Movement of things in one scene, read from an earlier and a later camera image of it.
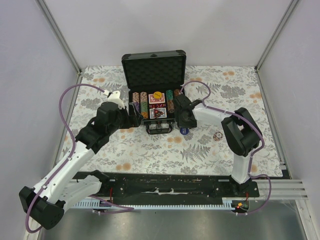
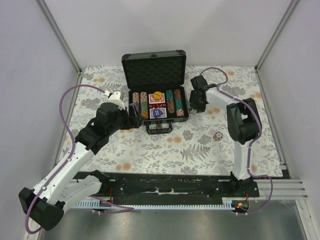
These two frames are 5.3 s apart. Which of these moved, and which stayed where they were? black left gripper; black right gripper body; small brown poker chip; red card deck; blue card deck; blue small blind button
Moved: black right gripper body; blue small blind button
Stayed: black left gripper; blue card deck; small brown poker chip; red card deck
